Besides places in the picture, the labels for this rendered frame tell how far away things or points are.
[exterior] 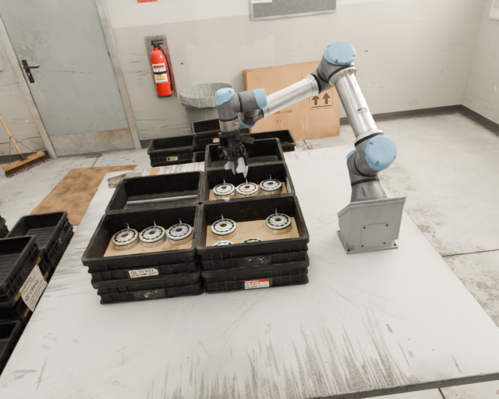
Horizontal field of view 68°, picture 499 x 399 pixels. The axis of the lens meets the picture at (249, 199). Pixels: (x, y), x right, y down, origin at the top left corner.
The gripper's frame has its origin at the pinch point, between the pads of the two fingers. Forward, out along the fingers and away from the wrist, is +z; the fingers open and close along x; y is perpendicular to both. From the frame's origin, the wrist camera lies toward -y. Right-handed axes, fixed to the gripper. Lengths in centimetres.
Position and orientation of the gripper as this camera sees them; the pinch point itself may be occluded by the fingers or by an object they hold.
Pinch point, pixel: (240, 172)
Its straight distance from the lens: 157.3
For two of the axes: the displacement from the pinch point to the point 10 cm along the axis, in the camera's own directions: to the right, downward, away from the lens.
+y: -6.6, 4.5, -6.1
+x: 7.4, 2.5, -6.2
